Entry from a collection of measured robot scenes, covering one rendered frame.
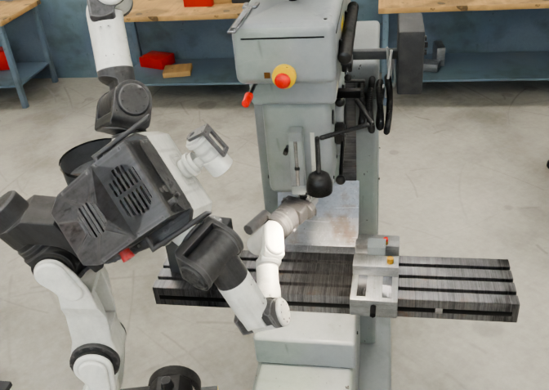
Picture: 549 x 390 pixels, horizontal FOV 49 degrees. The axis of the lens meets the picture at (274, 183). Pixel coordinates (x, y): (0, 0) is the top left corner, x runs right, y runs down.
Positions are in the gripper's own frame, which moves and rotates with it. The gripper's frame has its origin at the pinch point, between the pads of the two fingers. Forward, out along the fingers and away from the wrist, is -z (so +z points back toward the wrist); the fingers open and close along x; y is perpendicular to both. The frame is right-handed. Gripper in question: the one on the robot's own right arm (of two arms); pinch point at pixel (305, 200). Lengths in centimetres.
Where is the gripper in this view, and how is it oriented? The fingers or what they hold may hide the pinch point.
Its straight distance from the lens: 200.2
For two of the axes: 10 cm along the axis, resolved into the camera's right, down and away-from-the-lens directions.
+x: -8.3, -2.4, 5.1
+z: -5.6, 4.6, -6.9
